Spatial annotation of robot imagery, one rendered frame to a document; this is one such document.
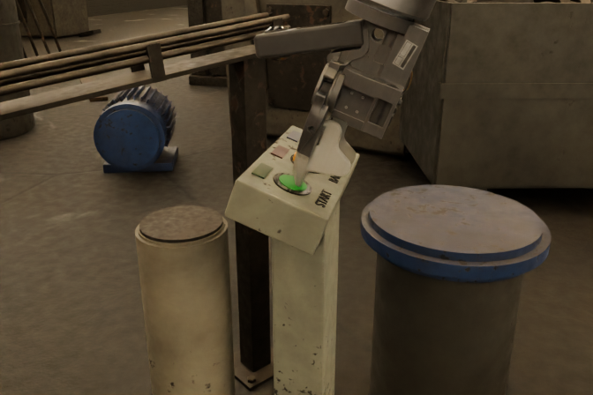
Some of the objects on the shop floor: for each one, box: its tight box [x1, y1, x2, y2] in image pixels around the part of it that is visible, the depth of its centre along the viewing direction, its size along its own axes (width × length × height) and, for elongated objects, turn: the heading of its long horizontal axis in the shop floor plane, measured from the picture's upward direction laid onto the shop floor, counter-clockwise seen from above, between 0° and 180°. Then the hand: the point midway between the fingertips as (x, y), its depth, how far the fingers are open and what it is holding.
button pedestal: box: [225, 126, 359, 395], centre depth 81 cm, size 16×24×62 cm, turn 166°
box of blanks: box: [399, 0, 593, 191], centre depth 227 cm, size 103×83×77 cm
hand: (296, 172), depth 63 cm, fingers closed
